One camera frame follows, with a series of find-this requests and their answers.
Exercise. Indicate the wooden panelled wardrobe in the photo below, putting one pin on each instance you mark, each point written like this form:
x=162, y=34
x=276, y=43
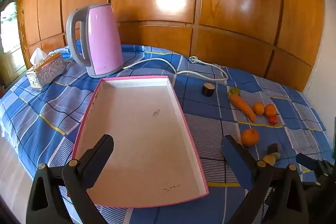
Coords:
x=157, y=40

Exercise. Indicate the yellowish potato piece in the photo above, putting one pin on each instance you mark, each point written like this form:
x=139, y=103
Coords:
x=268, y=159

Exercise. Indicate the pink shallow tray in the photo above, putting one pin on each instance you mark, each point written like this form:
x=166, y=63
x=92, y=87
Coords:
x=141, y=134

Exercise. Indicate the blue plaid bedsheet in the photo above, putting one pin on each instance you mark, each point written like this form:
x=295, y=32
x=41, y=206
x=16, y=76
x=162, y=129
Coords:
x=204, y=113

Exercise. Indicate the red tomato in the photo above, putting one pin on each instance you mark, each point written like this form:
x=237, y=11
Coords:
x=273, y=120

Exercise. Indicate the deep orange mandarin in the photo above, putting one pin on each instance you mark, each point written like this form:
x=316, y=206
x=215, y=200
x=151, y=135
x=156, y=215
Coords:
x=270, y=110

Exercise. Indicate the yellowish small orange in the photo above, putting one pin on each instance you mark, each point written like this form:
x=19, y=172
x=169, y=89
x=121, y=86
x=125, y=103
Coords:
x=258, y=108

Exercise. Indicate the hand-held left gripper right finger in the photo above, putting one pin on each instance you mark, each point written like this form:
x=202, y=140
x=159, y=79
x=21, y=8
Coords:
x=232, y=153

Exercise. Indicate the pink electric kettle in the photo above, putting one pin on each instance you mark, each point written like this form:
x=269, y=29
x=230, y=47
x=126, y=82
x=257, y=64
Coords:
x=102, y=37

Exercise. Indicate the large orange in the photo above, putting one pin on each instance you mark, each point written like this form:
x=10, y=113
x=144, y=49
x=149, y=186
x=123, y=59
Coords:
x=250, y=137

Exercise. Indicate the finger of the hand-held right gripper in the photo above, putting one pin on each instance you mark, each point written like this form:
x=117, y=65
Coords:
x=305, y=161

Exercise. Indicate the orange carrot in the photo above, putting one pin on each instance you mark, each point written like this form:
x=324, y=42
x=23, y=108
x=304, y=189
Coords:
x=241, y=104

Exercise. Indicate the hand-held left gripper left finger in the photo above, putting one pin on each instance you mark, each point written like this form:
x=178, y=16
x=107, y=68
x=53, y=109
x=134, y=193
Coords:
x=99, y=153

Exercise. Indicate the window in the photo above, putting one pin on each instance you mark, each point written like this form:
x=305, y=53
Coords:
x=8, y=19

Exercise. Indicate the white tissue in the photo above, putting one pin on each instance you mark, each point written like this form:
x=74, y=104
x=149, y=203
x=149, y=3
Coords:
x=38, y=55

